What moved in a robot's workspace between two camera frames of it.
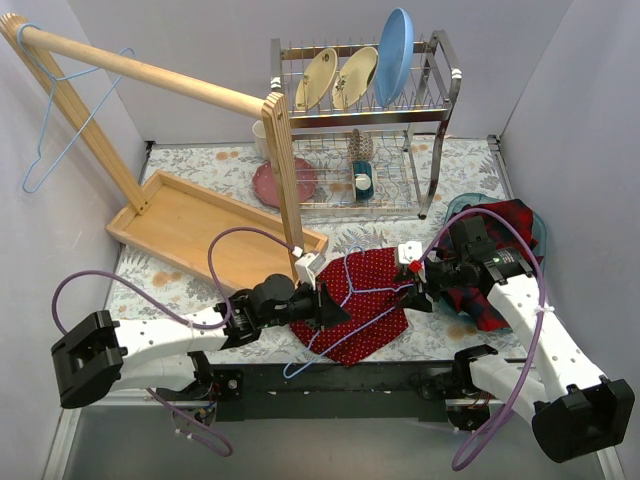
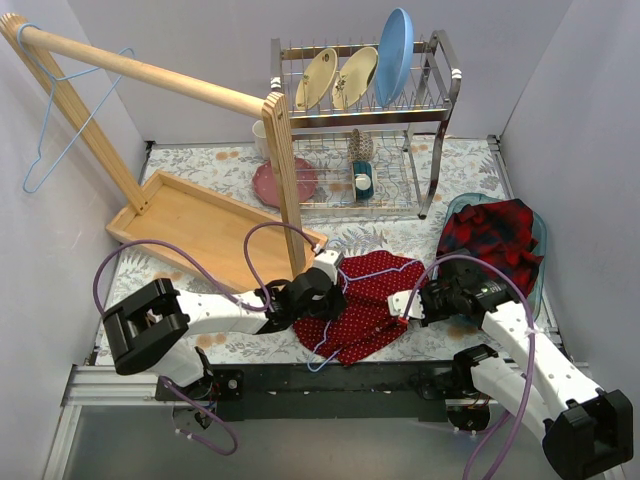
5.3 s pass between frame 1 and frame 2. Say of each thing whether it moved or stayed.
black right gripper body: moved
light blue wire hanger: moved
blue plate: stayed
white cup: stayed
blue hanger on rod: stayed
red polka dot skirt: stayed
